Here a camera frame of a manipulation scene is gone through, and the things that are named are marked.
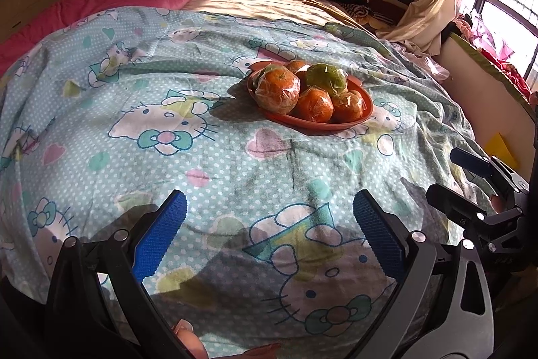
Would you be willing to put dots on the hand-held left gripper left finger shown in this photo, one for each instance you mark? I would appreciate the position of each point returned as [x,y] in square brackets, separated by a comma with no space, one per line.
[159,235]

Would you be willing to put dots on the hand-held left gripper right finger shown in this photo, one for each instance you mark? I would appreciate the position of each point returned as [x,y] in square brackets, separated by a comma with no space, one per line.
[378,235]

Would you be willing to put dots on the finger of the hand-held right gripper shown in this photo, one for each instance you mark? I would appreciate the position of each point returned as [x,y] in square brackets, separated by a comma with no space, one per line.
[466,159]
[445,199]

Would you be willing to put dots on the orange plastic plate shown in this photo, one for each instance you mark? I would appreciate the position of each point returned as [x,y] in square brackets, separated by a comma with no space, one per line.
[311,124]

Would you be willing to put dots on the orange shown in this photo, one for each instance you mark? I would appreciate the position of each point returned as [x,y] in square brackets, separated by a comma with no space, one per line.
[316,104]
[348,106]
[297,67]
[277,87]

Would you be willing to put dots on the large green citrus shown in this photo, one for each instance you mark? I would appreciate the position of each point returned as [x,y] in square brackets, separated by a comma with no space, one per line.
[325,78]

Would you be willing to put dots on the yellow paper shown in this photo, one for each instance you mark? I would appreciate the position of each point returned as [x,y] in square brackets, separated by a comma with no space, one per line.
[500,148]

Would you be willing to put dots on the cartoon cat printed blanket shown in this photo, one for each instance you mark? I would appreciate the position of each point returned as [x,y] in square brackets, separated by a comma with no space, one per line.
[126,165]

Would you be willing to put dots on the pink clothes on sill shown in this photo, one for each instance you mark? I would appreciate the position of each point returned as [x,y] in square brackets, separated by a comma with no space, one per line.
[500,47]

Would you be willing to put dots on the beige striped bed sheet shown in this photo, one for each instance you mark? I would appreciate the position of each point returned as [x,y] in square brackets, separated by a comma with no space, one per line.
[273,3]

